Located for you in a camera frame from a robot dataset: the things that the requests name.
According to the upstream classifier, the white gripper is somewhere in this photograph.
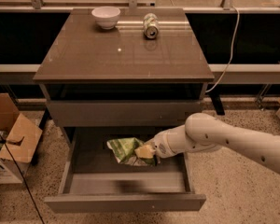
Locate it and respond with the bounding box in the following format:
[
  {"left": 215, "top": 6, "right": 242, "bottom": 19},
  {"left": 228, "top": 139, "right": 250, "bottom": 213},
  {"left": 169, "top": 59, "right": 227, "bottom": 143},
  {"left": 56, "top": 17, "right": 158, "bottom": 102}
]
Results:
[{"left": 134, "top": 132, "right": 172, "bottom": 159}]

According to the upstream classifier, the green jalapeno chip bag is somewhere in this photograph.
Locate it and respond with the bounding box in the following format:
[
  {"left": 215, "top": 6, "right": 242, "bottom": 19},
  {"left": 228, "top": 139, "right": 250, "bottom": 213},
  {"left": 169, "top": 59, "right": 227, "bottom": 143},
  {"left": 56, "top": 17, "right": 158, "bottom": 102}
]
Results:
[{"left": 106, "top": 137, "right": 157, "bottom": 166}]

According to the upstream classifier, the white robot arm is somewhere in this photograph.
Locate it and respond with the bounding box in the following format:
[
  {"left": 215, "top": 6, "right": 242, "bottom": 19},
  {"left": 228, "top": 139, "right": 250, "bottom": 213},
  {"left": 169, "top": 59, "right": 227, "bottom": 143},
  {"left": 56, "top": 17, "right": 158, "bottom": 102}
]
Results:
[{"left": 135, "top": 113, "right": 280, "bottom": 174}]

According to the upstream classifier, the open grey middle drawer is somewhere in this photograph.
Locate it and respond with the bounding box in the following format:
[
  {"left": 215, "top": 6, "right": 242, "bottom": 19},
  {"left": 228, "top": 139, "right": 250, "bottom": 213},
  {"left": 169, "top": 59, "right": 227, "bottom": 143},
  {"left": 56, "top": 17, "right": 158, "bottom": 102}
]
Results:
[{"left": 45, "top": 127, "right": 206, "bottom": 213}]

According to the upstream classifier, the grey drawer cabinet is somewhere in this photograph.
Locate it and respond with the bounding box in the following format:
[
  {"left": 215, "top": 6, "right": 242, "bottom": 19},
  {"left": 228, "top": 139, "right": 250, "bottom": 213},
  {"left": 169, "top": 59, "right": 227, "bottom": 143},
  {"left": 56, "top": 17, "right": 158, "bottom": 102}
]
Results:
[{"left": 32, "top": 7, "right": 215, "bottom": 147}]

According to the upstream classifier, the closed grey top drawer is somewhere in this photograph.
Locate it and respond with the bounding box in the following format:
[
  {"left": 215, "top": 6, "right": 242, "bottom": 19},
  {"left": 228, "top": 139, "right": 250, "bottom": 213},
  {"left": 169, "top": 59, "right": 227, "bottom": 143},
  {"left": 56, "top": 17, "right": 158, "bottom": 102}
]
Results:
[{"left": 47, "top": 101, "right": 202, "bottom": 127}]

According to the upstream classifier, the green soda can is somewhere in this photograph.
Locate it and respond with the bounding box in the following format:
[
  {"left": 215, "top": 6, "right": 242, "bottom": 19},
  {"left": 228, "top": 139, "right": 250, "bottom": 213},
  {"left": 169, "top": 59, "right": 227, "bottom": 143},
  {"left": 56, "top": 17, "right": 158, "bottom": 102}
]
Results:
[{"left": 143, "top": 13, "right": 159, "bottom": 39}]

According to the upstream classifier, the open cardboard box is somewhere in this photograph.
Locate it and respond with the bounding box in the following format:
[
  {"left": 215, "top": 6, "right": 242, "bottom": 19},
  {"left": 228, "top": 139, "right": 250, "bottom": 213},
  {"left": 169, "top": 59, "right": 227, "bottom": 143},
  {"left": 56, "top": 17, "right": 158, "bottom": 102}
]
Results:
[{"left": 0, "top": 93, "right": 42, "bottom": 184}]

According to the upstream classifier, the white ceramic bowl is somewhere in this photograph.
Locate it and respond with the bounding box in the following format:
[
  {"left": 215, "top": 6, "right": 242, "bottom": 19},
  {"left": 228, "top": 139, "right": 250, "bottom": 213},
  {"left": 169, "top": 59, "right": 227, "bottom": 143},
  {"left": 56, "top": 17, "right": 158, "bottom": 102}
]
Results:
[{"left": 91, "top": 7, "right": 120, "bottom": 30}]

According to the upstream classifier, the white cable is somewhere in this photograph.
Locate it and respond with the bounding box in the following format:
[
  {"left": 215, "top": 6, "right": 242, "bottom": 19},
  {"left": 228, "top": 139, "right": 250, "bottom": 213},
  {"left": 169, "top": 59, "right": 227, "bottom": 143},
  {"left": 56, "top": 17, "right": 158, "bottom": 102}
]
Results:
[{"left": 204, "top": 6, "right": 241, "bottom": 94}]

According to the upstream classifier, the black cable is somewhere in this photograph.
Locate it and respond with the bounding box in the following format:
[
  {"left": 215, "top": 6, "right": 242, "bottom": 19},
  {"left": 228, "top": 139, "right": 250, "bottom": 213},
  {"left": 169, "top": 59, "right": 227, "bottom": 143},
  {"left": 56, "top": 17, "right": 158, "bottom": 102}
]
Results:
[{"left": 0, "top": 121, "right": 46, "bottom": 224}]

